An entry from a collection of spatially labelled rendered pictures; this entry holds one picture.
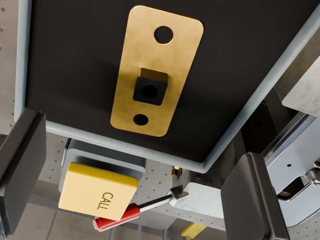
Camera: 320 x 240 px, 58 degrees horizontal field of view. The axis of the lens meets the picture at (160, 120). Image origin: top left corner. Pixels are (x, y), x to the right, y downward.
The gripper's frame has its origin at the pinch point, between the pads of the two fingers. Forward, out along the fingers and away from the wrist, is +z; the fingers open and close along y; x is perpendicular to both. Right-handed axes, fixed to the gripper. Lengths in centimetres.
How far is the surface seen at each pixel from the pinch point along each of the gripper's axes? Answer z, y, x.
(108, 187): 6.6, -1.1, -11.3
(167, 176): 53, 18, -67
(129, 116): 6.2, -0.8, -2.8
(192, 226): 120, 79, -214
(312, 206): 23, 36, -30
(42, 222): 103, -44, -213
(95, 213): 6.6, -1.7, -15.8
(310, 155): 22.6, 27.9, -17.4
